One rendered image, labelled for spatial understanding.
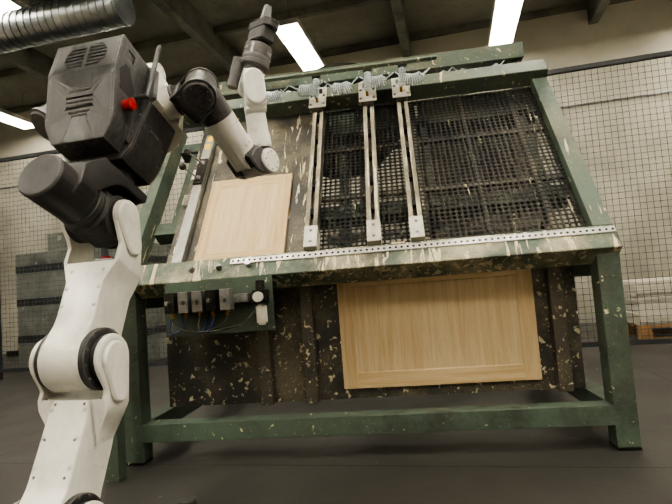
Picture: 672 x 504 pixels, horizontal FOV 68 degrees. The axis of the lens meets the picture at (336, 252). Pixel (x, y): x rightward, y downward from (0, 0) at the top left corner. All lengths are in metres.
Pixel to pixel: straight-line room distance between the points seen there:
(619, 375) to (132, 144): 1.96
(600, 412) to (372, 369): 0.96
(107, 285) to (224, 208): 1.38
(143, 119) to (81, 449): 0.80
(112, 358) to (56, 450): 0.22
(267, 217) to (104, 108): 1.28
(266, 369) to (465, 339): 0.95
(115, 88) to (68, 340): 0.61
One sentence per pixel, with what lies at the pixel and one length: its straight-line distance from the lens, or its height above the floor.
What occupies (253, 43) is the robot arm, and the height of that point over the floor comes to 1.51.
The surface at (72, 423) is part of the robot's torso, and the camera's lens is 1.28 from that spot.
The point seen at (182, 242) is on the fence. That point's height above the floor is 1.01.
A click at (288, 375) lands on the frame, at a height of 0.32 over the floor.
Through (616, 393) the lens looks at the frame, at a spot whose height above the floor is 0.23.
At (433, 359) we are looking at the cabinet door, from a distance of 2.40.
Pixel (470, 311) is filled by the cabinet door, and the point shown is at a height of 0.58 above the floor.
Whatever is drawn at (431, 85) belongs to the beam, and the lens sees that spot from 3.01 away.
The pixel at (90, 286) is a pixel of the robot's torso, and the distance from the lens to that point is 1.31.
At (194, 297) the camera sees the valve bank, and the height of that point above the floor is 0.74.
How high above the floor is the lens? 0.74
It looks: 4 degrees up
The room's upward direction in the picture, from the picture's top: 4 degrees counter-clockwise
